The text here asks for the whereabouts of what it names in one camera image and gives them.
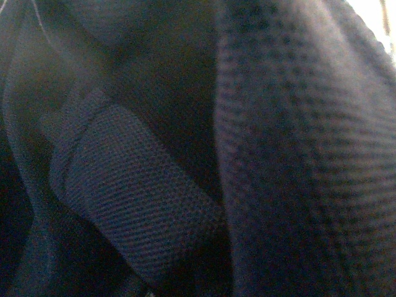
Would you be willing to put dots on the dark navy knit garment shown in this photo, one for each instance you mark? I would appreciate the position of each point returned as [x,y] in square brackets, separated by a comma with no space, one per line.
[195,148]

